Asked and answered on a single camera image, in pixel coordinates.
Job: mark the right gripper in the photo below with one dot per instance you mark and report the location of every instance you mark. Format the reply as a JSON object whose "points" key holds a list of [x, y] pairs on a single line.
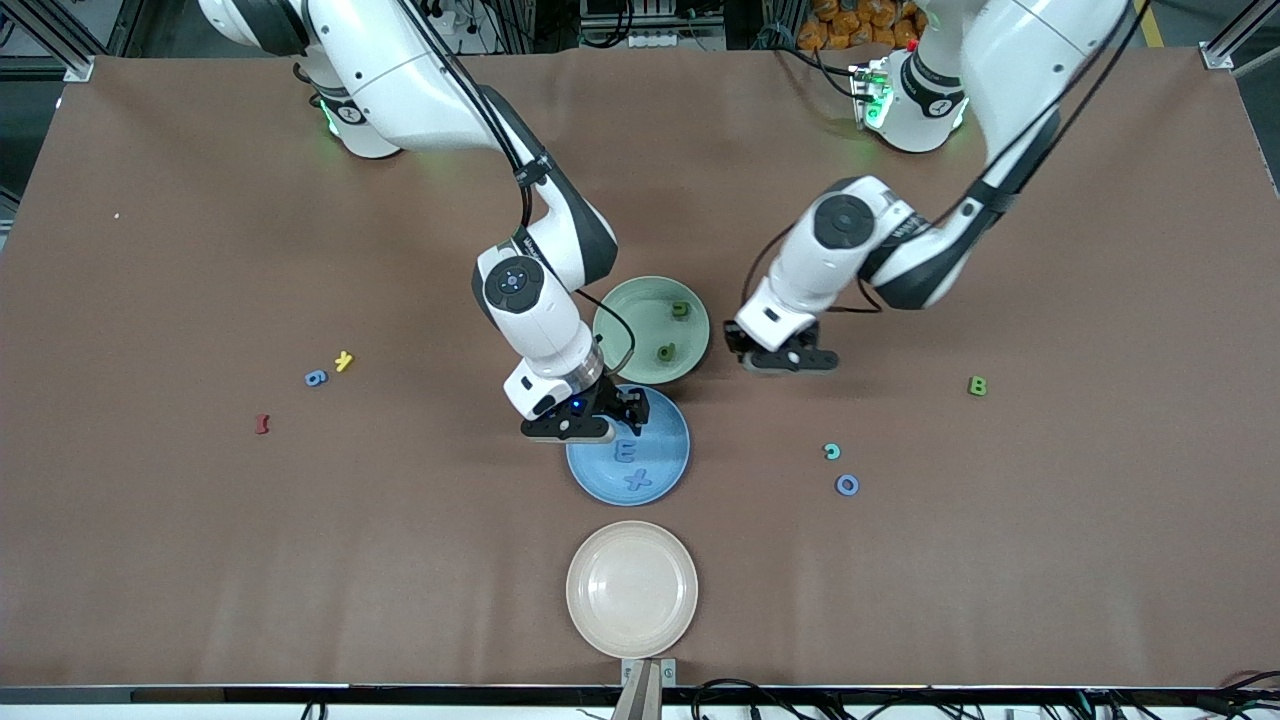
{"points": [[612, 398]]}

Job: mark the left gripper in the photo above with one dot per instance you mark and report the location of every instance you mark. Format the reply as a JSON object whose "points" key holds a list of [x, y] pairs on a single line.
{"points": [[738, 341]]}

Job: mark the blue letter E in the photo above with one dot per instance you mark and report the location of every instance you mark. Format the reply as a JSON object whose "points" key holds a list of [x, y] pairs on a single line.
{"points": [[626, 452]]}

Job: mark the blue letter X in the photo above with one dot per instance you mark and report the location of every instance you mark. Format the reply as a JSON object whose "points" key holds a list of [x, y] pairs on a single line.
{"points": [[637, 480]]}

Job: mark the green letter B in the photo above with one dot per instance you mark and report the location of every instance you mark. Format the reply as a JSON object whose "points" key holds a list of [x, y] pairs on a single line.
{"points": [[977, 386]]}

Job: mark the blue number 6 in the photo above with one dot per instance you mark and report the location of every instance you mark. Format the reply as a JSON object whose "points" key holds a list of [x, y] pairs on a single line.
{"points": [[315, 377]]}

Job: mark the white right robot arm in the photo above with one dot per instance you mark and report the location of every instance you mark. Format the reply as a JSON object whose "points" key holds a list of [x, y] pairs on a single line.
{"points": [[400, 80]]}

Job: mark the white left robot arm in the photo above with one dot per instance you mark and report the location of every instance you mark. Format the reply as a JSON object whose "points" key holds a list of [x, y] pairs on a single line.
{"points": [[1020, 50]]}

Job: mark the blue plate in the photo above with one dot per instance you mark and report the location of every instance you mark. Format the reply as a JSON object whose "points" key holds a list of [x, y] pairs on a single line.
{"points": [[600, 480]]}

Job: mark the light green plate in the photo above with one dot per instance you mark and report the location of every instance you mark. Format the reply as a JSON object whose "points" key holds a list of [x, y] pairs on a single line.
{"points": [[655, 330]]}

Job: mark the blue letter O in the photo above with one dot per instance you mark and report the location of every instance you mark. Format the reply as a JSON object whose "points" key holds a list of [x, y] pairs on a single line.
{"points": [[838, 485]]}

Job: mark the beige plate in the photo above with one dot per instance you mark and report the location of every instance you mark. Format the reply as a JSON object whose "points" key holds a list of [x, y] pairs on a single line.
{"points": [[631, 590]]}

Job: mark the yellow letter K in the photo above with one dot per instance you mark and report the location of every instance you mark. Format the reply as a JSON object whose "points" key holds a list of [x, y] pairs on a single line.
{"points": [[343, 361]]}

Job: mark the brown table cover cloth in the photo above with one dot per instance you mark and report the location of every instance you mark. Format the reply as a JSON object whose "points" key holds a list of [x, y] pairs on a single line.
{"points": [[900, 600]]}

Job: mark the orange bags pile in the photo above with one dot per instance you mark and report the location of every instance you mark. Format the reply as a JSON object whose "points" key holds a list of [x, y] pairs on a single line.
{"points": [[850, 25]]}

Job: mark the white power strip black plugs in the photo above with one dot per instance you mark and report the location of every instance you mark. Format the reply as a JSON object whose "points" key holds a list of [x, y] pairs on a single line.
{"points": [[445, 15]]}

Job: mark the grey metal camera bracket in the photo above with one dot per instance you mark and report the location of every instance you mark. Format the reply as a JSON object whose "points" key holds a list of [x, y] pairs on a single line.
{"points": [[648, 690]]}

